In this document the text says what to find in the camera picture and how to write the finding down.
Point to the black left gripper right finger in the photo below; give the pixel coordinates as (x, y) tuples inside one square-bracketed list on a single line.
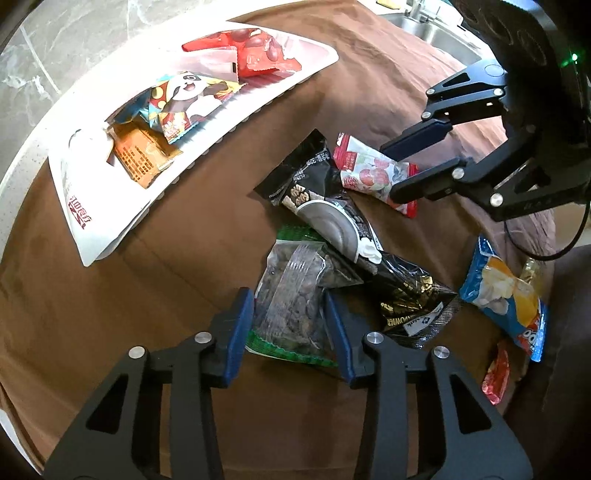
[(422, 404)]

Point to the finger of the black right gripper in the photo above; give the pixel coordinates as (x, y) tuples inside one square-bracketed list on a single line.
[(417, 138), (433, 184)]

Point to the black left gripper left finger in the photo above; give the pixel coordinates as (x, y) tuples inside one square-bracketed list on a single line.
[(116, 433)]

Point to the red white fruit candy packet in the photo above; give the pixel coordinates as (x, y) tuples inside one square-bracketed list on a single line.
[(370, 172)]

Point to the green clear seed packet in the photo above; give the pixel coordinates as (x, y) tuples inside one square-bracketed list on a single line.
[(288, 323)]

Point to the red chocolate ball packet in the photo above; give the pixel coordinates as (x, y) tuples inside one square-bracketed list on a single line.
[(256, 51)]

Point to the white plain snack packet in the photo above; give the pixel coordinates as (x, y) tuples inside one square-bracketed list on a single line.
[(220, 63)]

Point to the orange snack bar packet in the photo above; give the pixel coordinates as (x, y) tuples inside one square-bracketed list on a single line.
[(144, 153)]

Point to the white red large snack packet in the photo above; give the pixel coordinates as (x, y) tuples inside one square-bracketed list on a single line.
[(99, 199)]

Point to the panda cartoon snack packet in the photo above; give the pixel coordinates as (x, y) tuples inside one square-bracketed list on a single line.
[(183, 101)]

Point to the small red foil packet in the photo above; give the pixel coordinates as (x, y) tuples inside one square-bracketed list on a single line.
[(495, 382)]

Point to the steel kitchen sink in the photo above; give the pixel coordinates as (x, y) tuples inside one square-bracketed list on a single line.
[(441, 25)]

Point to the black cookie snack packet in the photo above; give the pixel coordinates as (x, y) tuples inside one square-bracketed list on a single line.
[(411, 305)]

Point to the brown tablecloth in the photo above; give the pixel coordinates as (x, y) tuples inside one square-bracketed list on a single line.
[(64, 326)]

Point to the blue yellow cake packet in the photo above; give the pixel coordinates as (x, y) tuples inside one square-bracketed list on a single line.
[(511, 302)]

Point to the white ribbed plastic tray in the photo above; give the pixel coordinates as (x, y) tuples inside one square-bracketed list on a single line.
[(120, 88)]

